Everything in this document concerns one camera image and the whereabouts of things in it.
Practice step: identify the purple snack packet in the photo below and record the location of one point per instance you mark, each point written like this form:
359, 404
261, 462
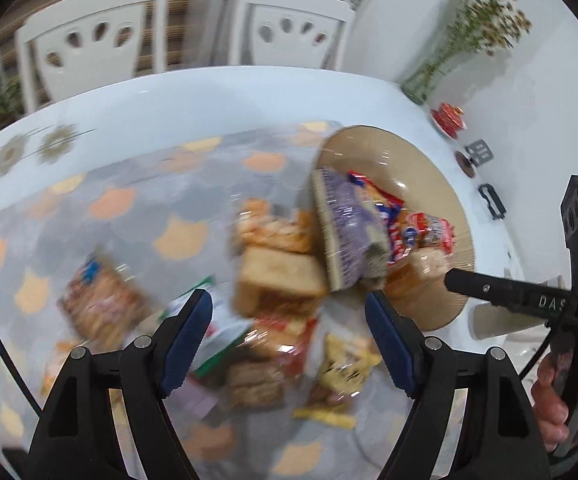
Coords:
349, 230

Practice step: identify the glass vase with flowers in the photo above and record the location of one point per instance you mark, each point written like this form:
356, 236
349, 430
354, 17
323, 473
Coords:
469, 30

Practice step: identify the black clip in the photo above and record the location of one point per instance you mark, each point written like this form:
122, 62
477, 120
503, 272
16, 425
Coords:
491, 201

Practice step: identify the red dish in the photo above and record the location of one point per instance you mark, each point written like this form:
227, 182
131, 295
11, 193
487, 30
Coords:
449, 117

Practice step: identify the orange bread packet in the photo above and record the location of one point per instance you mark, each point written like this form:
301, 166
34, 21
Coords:
416, 272

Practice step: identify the yellow snack packet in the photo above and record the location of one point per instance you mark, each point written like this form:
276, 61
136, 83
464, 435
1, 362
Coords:
344, 367

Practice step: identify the brown bar packet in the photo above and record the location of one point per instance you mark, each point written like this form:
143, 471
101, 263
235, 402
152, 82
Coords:
255, 385

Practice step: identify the brown biscuit packet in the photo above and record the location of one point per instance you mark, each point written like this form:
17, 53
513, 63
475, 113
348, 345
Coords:
101, 300

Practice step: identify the orange cracker packet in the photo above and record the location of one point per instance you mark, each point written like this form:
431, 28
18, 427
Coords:
274, 232

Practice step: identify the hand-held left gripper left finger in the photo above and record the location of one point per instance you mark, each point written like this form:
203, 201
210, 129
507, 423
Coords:
189, 340

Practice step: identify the sliced bread packet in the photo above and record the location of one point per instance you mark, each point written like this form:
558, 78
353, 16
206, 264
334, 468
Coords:
279, 280

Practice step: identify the woven round tray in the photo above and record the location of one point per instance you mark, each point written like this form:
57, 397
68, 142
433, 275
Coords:
434, 185

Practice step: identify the white chair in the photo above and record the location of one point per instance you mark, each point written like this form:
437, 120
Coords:
94, 45
289, 25

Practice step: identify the person's right hand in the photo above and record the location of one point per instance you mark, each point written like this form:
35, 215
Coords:
549, 400

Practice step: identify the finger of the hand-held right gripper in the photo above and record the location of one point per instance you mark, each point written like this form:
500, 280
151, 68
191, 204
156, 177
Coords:
479, 287

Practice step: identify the green white snack packet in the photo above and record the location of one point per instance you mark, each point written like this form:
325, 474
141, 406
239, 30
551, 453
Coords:
211, 335

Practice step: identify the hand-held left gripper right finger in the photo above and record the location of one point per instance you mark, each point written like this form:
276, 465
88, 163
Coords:
391, 345

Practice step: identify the red blue snack packet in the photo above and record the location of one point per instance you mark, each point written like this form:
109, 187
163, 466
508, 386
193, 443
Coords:
404, 225

